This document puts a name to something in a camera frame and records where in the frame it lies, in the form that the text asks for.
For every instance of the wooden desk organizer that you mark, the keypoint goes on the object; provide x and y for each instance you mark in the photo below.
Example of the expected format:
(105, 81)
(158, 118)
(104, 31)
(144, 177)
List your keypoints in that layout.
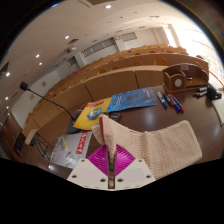
(181, 78)

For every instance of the recessed ceiling lights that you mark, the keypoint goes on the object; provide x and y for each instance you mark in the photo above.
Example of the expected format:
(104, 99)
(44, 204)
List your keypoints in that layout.
(39, 63)

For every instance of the black whiteboard marker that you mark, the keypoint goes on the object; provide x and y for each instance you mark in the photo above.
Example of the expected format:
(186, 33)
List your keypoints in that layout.
(201, 89)
(200, 94)

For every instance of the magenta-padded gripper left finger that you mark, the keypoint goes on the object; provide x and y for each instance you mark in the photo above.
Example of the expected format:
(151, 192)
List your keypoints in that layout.
(87, 173)

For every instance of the black metal frame chair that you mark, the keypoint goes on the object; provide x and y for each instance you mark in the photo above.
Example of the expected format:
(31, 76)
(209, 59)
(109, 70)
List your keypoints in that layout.
(37, 144)

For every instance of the yellow booklet with globe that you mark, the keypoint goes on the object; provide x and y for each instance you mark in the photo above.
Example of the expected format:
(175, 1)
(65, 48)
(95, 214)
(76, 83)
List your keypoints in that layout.
(90, 115)

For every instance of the white paper sheet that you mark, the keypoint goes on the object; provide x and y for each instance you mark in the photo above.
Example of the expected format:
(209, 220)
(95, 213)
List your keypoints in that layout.
(218, 111)

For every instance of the black gooseneck microphone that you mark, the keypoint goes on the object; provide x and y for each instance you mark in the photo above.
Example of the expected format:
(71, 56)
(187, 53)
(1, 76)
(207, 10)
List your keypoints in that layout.
(50, 101)

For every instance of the wooden auditorium seat rows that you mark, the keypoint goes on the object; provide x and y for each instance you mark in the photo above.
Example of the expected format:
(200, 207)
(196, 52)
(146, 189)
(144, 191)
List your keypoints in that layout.
(110, 75)

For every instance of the beige waffle-weave towel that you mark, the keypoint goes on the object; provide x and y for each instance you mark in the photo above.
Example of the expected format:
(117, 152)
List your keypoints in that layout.
(163, 146)

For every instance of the red whiteboard marker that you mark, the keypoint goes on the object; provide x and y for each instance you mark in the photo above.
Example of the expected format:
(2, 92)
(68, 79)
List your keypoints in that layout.
(178, 102)
(168, 99)

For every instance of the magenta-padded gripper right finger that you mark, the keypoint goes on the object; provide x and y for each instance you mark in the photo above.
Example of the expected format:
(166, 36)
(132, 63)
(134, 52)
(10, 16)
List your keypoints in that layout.
(136, 174)

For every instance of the white leaflet with red print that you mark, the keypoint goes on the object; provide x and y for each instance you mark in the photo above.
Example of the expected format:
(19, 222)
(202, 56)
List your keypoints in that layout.
(73, 150)

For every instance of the blue whiteboard marker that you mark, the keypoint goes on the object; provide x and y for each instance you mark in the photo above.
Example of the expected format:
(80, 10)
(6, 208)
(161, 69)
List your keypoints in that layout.
(174, 102)
(162, 99)

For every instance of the blue printed booklet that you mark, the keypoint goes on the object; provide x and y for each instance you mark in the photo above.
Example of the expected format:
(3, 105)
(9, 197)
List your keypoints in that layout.
(133, 99)

